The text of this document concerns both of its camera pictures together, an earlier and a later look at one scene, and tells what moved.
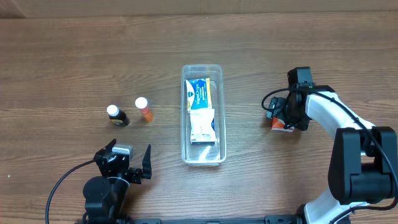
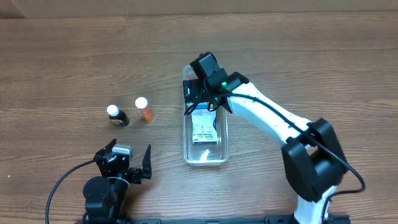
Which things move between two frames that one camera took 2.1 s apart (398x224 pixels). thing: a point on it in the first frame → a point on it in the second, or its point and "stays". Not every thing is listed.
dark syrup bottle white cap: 117,116 stays
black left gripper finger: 147,164 stays
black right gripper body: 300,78 → 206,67
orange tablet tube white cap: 142,103 stays
